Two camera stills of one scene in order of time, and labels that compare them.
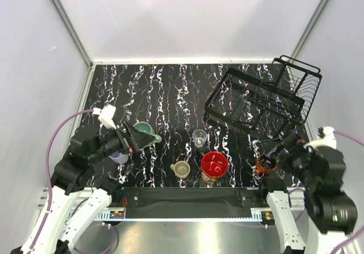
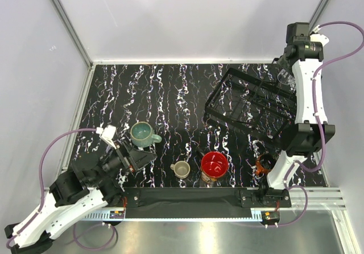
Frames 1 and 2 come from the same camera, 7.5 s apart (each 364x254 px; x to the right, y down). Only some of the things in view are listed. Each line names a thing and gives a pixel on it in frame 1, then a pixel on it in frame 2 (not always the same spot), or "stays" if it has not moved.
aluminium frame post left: (67, 21) stays
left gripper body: (126, 142) -> (128, 161)
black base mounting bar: (190, 202) stays
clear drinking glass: (199, 137) -> (285, 77)
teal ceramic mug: (145, 127) stays
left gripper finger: (140, 146) -> (142, 163)
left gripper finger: (140, 137) -> (141, 157)
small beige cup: (182, 169) stays
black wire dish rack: (281, 107) stays
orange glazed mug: (265, 164) stays
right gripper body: (295, 143) -> (282, 62)
